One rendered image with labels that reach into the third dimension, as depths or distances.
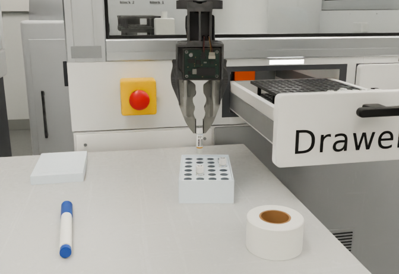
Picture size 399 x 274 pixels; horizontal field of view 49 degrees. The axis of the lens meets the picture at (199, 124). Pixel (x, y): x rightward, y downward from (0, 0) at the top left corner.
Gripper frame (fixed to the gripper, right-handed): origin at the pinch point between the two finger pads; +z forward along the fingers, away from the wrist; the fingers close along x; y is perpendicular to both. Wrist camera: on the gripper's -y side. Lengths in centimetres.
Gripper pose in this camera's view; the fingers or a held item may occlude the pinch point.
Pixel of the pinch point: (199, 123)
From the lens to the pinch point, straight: 74.1
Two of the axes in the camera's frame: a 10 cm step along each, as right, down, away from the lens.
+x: 10.0, 0.0, 0.1
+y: 0.1, 2.4, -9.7
